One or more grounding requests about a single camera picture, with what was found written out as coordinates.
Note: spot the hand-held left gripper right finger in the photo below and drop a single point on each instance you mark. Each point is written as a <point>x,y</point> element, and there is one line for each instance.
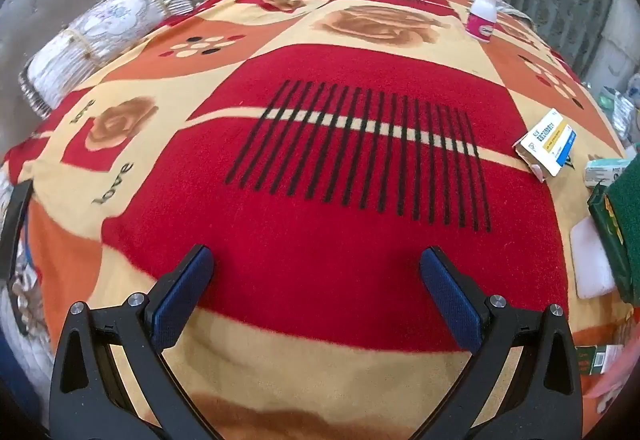
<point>450,300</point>

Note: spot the white flat packet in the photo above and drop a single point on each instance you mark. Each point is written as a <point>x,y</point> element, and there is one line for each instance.
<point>592,260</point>

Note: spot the dark green box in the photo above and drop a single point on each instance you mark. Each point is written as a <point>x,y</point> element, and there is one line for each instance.
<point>622,220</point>

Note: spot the white ruffled lace pillow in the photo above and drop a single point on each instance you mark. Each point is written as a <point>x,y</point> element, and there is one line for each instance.
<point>100,35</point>

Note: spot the small green white box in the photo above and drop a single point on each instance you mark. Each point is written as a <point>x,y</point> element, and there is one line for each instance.
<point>597,360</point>

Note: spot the white bottle with pink label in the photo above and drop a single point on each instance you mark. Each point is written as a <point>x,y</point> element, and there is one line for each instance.
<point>482,15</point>

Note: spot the white blue yellow medicine box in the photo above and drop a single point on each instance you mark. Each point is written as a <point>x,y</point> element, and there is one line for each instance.
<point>547,143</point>

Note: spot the red orange printed blanket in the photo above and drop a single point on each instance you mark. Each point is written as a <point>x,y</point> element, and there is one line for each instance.
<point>325,220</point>

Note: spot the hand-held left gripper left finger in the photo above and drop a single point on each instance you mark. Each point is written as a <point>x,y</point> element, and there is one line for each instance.
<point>182,300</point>

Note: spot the green white tissue pack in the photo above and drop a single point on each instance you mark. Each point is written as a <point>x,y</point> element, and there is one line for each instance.
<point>605,170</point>

